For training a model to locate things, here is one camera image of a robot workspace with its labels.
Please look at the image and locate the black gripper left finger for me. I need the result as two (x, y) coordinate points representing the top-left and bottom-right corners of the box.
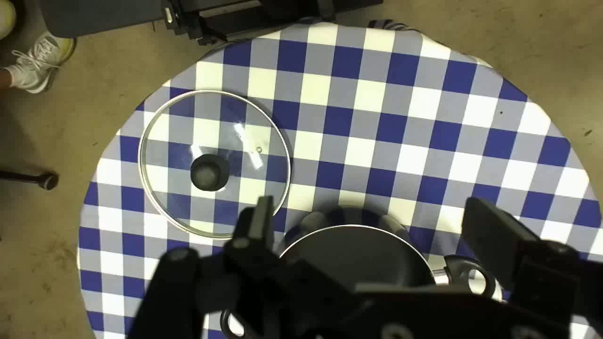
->
(247, 196), (274, 247)

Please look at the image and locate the black pot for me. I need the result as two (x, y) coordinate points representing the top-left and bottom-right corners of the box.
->
(280, 207), (496, 298)

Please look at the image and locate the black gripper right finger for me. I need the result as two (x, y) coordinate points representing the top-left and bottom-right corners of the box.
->
(462, 198), (545, 290)

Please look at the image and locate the white sneaker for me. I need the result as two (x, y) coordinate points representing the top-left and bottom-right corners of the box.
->
(0, 32), (76, 94)

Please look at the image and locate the black tripod foot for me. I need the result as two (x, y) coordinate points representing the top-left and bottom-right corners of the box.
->
(0, 172), (59, 190)

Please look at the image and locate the blue white checkered tablecloth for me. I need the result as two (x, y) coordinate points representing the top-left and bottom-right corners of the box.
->
(78, 23), (603, 339)

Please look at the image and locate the glass lid with black knob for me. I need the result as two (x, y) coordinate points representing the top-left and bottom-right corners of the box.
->
(138, 91), (293, 239)

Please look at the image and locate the black equipment base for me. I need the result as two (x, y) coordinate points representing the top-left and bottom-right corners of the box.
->
(161, 0), (383, 45)

